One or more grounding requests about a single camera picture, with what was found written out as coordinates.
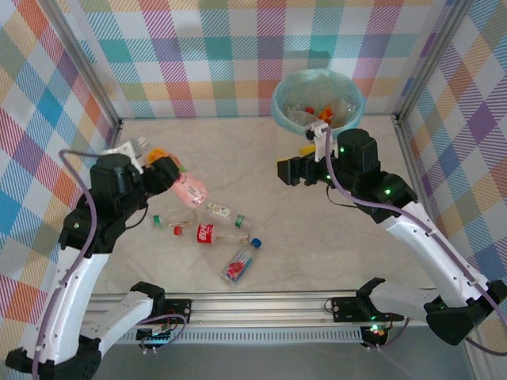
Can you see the clear bottle green cap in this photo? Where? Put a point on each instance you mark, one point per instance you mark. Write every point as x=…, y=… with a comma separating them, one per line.
x=174, y=219

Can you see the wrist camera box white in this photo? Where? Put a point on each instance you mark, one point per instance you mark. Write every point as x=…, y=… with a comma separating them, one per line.
x=319, y=132
x=126, y=149

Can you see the blue cap bottle pink label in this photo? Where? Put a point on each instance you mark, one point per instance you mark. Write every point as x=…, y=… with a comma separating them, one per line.
x=237, y=265

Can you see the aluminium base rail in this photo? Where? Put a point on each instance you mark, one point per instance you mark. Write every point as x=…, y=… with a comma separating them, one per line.
x=257, y=308

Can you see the clear cola bottle red label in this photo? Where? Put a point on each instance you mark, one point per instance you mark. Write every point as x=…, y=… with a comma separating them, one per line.
x=206, y=234

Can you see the aluminium side rail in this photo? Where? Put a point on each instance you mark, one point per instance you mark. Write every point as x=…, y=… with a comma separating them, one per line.
x=412, y=166
x=115, y=136

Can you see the small circuit board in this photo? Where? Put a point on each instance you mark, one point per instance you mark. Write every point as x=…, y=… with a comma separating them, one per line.
x=158, y=338
x=374, y=330

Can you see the pink drink bottle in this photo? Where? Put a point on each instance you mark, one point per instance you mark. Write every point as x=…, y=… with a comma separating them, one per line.
x=192, y=192

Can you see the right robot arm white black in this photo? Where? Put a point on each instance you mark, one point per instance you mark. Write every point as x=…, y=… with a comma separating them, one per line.
x=435, y=253

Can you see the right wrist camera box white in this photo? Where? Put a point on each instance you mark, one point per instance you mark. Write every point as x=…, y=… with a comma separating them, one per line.
x=319, y=132

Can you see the aluminium frame post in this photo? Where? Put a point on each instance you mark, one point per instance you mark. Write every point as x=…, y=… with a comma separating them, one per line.
x=431, y=59
x=85, y=67

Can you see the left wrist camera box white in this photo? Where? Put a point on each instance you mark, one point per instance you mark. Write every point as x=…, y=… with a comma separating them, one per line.
x=126, y=149

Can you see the clear bottle white green label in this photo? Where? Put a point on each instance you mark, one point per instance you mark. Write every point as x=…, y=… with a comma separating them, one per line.
x=218, y=210

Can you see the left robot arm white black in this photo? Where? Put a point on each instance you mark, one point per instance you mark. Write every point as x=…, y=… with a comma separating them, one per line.
x=71, y=289

